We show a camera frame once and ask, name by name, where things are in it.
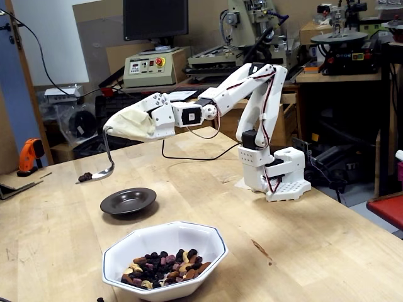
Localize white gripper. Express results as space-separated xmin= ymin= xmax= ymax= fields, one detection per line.
xmin=144 ymin=93 xmax=176 ymax=140

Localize bent metal spoon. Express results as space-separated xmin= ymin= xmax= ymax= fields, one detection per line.
xmin=74 ymin=127 xmax=115 ymax=184

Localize brown round plate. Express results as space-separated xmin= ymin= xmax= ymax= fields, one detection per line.
xmin=99 ymin=187 xmax=157 ymax=216

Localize white octagonal bowl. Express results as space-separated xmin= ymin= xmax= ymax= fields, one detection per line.
xmin=101 ymin=220 xmax=229 ymax=300

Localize white paper sheet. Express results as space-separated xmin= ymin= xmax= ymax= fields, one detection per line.
xmin=168 ymin=90 xmax=198 ymax=103

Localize cream masking tape wrap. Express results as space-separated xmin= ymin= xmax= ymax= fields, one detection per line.
xmin=103 ymin=106 xmax=157 ymax=143

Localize beige machine control box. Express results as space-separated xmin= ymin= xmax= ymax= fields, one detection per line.
xmin=123 ymin=46 xmax=191 ymax=89

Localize black plastic crate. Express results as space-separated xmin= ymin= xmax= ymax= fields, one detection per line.
xmin=94 ymin=91 xmax=155 ymax=145

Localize black spool in plastic bag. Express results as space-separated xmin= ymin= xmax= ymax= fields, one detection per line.
xmin=53 ymin=102 xmax=98 ymax=148

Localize large brown board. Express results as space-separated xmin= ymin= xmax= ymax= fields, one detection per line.
xmin=72 ymin=0 xmax=125 ymax=92

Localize black computer monitor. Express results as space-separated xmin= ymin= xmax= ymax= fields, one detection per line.
xmin=122 ymin=0 xmax=190 ymax=56

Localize small white box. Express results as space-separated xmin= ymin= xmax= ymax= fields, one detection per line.
xmin=43 ymin=84 xmax=84 ymax=103

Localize white tape sheet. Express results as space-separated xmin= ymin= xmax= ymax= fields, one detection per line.
xmin=234 ymin=176 xmax=253 ymax=191

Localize wooden workbench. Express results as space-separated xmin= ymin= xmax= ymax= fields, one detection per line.
xmin=142 ymin=84 xmax=300 ymax=141

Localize beige CNC milling machine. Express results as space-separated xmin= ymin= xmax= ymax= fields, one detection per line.
xmin=183 ymin=0 xmax=303 ymax=83

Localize orange and black tool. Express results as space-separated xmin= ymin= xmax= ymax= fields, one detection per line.
xmin=16 ymin=138 xmax=45 ymax=177

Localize blue door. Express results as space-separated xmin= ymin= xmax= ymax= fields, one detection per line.
xmin=0 ymin=12 xmax=42 ymax=176

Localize nut and raisin mix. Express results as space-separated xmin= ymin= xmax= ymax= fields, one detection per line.
xmin=120 ymin=248 xmax=212 ymax=290

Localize wooden side table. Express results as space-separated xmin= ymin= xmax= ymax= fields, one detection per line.
xmin=295 ymin=70 xmax=383 ymax=84

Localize flat cardboard pieces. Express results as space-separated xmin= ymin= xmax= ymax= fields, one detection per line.
xmin=0 ymin=171 xmax=53 ymax=201

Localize brown cardboard box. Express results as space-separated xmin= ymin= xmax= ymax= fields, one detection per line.
xmin=298 ymin=20 xmax=334 ymax=47

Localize black scroll saw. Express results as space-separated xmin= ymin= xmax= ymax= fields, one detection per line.
xmin=310 ymin=0 xmax=382 ymax=76

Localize green box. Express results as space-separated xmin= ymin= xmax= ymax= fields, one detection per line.
xmin=360 ymin=18 xmax=393 ymax=40

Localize red wooden chair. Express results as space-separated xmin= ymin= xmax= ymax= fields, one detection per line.
xmin=366 ymin=191 xmax=403 ymax=232

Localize long black cable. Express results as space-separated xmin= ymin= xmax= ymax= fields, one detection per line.
xmin=0 ymin=8 xmax=243 ymax=160

